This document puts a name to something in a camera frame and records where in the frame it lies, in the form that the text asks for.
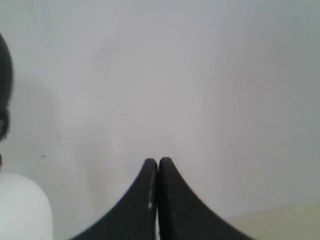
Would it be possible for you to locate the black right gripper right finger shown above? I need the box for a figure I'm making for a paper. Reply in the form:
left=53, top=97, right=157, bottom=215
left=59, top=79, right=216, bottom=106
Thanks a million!
left=158, top=157, right=252, bottom=240

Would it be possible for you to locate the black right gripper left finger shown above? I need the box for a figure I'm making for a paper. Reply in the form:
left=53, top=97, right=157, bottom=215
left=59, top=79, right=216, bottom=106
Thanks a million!
left=73, top=158, right=158, bottom=240

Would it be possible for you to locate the black helmet with tinted visor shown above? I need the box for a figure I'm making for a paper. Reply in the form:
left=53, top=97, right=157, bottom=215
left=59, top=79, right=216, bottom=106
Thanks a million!
left=0, top=34, right=14, bottom=141

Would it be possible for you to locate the white mannequin head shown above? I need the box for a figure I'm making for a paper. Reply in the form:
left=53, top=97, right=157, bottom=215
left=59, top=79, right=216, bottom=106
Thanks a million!
left=0, top=173, right=53, bottom=240

